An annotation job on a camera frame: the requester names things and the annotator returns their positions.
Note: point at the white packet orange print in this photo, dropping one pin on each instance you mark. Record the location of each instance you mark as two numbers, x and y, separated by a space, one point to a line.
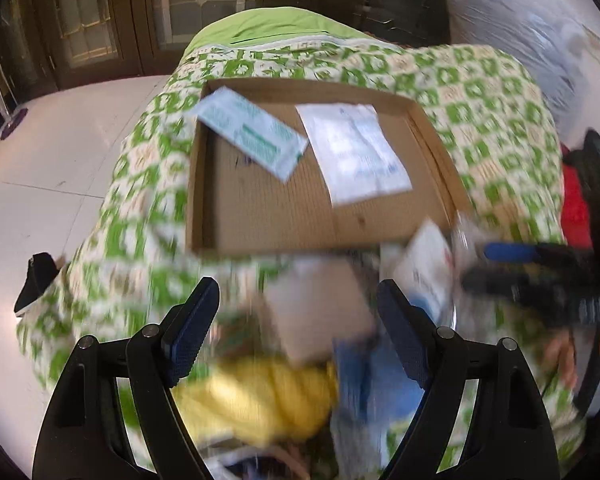
425 260

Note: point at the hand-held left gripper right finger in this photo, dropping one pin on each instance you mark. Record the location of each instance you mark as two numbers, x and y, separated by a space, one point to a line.
405 340

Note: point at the red cloth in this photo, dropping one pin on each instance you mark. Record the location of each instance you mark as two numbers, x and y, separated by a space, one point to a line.
575 205

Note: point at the large clear plastic bag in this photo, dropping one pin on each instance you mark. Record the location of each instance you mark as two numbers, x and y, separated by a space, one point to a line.
510 25

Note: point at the person's right hand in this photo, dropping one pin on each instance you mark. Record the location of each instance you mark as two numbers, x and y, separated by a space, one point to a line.
562 357

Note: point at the green patterned blanket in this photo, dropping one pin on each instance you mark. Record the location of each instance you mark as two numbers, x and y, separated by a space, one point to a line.
480 110

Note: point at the plain green bed sheet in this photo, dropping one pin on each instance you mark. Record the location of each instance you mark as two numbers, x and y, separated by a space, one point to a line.
280 25

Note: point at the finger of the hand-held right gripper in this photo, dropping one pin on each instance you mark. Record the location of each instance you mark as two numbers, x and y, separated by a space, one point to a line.
510 253
500 285

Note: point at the purple floor object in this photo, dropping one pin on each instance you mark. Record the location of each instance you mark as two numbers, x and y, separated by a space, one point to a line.
14 124

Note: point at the dark wooden doors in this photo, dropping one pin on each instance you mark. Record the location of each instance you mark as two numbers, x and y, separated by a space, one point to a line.
130 10

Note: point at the white flat packet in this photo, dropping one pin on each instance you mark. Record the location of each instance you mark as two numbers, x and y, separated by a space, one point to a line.
355 155

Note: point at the yellow towel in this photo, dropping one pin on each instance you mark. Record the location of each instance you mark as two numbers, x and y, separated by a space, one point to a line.
250 400

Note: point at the shallow cardboard box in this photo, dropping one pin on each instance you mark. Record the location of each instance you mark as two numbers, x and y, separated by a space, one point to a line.
260 210

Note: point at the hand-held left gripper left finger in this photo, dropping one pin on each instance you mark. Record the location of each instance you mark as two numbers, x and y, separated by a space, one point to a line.
190 335

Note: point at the green and white packet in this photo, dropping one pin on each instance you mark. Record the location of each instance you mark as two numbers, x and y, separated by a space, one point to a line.
250 130

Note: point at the blue towel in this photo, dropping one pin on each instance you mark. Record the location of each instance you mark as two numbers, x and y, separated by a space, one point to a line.
365 385

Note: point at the black shoe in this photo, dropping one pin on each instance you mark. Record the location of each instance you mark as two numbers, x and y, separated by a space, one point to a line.
35 285

